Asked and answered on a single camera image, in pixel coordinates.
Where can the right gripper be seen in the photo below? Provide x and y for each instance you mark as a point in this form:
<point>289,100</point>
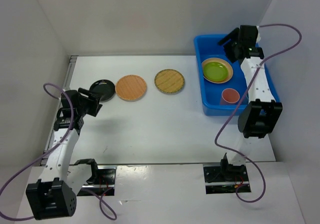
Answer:
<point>229,54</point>

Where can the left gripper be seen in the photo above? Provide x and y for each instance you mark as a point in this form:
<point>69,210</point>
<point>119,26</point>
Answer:
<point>93,99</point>

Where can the black round plate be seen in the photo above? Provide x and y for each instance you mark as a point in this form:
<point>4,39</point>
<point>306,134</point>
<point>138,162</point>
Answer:
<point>105,88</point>

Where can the beige round plate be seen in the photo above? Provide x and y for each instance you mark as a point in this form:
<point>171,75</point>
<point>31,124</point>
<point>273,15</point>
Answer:
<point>224,62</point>

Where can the green round plate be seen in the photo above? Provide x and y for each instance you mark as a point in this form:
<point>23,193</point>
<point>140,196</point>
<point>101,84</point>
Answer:
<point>215,71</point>

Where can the light brown woven plate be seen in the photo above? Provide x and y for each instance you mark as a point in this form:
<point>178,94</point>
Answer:
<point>131,88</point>

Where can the pink plastic cup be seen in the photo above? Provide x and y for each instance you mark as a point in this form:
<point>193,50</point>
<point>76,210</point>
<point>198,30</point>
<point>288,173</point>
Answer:
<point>229,96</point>

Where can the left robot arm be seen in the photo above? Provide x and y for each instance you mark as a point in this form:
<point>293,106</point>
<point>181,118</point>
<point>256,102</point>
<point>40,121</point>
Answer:
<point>54,194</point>

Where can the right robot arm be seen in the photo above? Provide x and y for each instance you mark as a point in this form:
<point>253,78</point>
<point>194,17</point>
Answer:
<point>262,112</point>

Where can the blue plastic bin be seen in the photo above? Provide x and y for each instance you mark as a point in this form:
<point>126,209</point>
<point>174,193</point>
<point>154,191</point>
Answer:
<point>206,46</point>

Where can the bamboo pattern round plate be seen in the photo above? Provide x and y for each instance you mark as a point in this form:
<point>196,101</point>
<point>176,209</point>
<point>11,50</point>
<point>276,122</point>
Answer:
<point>169,81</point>

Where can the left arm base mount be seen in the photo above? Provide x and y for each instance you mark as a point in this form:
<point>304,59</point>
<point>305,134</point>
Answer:
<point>103,184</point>

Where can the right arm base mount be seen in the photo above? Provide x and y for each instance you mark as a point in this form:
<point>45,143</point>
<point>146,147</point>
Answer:
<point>218,183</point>

